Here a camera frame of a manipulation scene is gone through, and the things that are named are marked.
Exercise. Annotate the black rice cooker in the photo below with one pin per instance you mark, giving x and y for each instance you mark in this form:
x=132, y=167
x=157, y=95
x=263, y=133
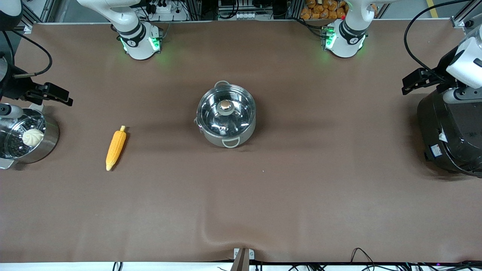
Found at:
x=459, y=139

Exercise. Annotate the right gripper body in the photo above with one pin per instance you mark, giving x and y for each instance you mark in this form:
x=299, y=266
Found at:
x=15, y=88

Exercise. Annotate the stainless steel steamer pot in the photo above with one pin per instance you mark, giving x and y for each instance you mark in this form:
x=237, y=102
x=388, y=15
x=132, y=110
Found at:
x=49, y=139

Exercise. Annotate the white power strip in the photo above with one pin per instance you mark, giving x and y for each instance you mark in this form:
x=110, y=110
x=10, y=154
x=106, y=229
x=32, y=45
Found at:
x=165, y=6

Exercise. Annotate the glass pot lid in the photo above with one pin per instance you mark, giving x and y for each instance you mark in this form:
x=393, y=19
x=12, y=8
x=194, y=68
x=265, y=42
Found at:
x=226, y=105

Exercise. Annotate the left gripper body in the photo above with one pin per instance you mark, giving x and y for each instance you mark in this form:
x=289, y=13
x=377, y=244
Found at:
x=440, y=71

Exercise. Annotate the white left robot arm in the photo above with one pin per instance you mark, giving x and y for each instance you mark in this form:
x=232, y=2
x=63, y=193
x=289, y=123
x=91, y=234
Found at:
x=346, y=41

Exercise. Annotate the yellow corn cob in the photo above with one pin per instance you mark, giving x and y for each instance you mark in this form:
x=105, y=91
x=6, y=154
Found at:
x=116, y=148

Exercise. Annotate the brown table mat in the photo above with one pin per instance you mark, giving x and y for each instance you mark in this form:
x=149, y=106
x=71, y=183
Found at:
x=263, y=207

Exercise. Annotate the white steamed bun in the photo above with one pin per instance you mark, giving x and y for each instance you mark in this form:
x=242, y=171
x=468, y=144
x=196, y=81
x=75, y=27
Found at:
x=33, y=137

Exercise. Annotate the metal table clamp bracket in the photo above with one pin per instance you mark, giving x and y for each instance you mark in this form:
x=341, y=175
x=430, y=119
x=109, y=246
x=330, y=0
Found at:
x=244, y=255

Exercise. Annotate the aluminium frame profile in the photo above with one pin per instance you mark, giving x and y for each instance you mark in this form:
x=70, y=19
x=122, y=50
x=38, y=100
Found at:
x=35, y=17
x=465, y=19

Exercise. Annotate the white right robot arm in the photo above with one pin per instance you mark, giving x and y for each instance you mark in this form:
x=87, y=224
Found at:
x=139, y=41

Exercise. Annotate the white connector block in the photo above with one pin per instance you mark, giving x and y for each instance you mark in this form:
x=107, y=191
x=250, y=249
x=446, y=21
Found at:
x=244, y=15

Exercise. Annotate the bag of orange snacks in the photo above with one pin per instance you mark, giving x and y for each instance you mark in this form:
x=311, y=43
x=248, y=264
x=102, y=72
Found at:
x=322, y=9

